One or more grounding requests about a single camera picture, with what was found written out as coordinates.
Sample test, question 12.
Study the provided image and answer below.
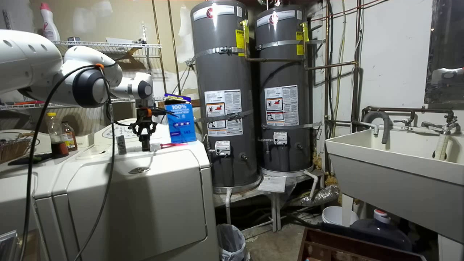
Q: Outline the brown liquid bottle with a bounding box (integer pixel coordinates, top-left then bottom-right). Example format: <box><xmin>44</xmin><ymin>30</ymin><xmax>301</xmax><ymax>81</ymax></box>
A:
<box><xmin>47</xmin><ymin>111</ymin><xmax>69</xmax><ymax>156</ymax></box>

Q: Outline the right grey water heater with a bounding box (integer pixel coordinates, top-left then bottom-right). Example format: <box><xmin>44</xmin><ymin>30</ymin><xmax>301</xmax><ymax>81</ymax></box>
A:
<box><xmin>256</xmin><ymin>4</ymin><xmax>312</xmax><ymax>171</ymax></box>

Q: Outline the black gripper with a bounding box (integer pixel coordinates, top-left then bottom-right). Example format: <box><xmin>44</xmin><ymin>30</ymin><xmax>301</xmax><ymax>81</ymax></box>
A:
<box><xmin>131</xmin><ymin>101</ymin><xmax>167</xmax><ymax>136</ymax></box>

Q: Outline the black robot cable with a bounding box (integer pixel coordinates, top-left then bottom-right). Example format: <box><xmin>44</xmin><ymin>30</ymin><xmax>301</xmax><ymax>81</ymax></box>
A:
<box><xmin>18</xmin><ymin>62</ymin><xmax>119</xmax><ymax>261</ymax></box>

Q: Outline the grey water heater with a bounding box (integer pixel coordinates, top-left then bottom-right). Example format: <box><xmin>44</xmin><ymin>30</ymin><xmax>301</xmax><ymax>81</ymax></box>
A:
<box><xmin>256</xmin><ymin>4</ymin><xmax>312</xmax><ymax>171</ymax></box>
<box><xmin>190</xmin><ymin>0</ymin><xmax>260</xmax><ymax>193</ymax></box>

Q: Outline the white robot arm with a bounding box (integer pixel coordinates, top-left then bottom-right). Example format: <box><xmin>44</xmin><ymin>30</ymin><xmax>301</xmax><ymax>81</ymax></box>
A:
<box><xmin>0</xmin><ymin>29</ymin><xmax>157</xmax><ymax>113</ymax></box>

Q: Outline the blue detergent box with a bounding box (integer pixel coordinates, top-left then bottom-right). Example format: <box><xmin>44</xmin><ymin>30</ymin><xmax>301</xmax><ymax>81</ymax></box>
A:
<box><xmin>164</xmin><ymin>94</ymin><xmax>198</xmax><ymax>143</ymax></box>

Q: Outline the small white trash bin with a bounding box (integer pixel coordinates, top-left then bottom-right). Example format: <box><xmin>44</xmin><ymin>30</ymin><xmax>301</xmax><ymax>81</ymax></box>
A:
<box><xmin>216</xmin><ymin>223</ymin><xmax>248</xmax><ymax>261</ymax></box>

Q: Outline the white utility sink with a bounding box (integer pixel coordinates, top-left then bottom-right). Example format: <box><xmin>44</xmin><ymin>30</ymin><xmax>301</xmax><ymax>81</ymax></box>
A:
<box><xmin>327</xmin><ymin>130</ymin><xmax>464</xmax><ymax>243</ymax></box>

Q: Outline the white washing machine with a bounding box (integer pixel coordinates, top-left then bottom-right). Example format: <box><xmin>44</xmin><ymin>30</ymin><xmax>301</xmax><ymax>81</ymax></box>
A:
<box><xmin>34</xmin><ymin>125</ymin><xmax>219</xmax><ymax>261</ymax></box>

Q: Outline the left grey water heater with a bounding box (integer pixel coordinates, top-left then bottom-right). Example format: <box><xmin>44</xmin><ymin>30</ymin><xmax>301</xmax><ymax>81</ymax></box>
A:
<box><xmin>190</xmin><ymin>0</ymin><xmax>260</xmax><ymax>193</ymax></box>

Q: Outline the white plastic bucket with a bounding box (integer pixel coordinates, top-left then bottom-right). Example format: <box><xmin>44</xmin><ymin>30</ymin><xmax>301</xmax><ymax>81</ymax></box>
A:
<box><xmin>322</xmin><ymin>206</ymin><xmax>359</xmax><ymax>227</ymax></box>

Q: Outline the sink faucet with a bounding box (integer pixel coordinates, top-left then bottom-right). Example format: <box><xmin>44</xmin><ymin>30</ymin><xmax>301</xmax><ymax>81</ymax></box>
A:
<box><xmin>360</xmin><ymin>104</ymin><xmax>463</xmax><ymax>146</ymax></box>

